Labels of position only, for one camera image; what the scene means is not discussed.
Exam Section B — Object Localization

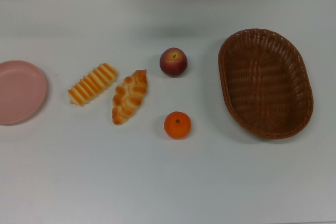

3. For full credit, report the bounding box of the red toy apple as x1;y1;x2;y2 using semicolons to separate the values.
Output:
159;47;188;78

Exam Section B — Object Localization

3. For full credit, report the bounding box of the striped toy bread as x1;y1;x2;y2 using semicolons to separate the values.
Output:
67;62;118;107

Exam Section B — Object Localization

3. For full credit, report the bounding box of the braided toy bread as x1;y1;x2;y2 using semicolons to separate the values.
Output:
111;69;148;126

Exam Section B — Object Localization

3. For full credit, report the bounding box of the toy orange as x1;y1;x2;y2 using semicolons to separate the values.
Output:
164;111;192;140

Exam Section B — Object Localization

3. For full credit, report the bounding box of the pink plate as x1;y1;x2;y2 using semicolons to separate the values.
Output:
0;60;48;126

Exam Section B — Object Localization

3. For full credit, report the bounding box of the brown woven basket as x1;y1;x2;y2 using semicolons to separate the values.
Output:
217;28;314;140

